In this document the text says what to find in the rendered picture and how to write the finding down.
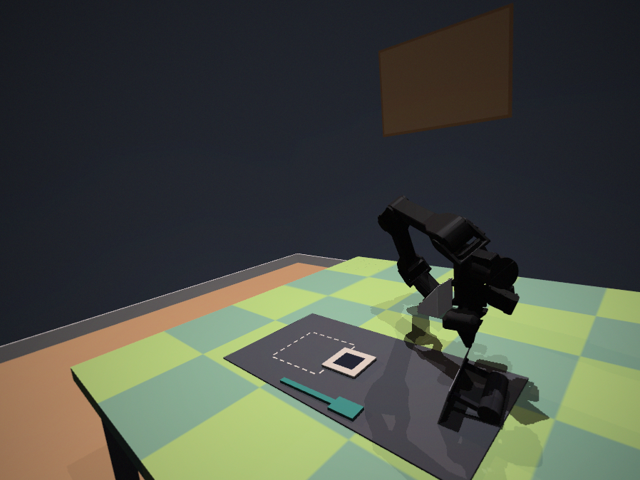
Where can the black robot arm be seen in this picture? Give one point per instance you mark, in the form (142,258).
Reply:
(449,234)

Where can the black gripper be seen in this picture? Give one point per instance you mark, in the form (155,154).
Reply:
(466,319)

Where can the beige square tile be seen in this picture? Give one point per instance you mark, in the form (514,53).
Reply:
(349,362)

